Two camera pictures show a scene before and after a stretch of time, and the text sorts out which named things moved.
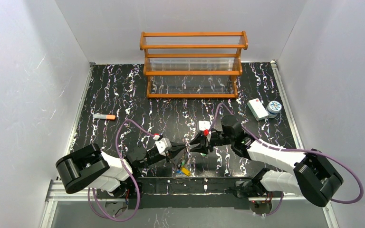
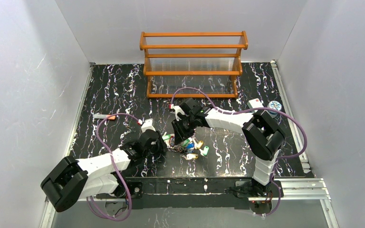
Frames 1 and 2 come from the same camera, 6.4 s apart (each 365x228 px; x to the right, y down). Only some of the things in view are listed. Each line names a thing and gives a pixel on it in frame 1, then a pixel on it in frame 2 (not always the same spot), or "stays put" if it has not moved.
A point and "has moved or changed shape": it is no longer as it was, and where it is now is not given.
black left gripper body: x=172 y=151 → x=161 y=143
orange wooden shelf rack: x=193 y=65 stays put
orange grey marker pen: x=105 y=117 stays put
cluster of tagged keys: x=182 y=170 has moved or changed shape
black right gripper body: x=206 y=143 → x=180 y=128
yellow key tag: x=186 y=171 has moved or changed shape
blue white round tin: x=273 y=108 stays put
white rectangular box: x=257 y=109 stays put
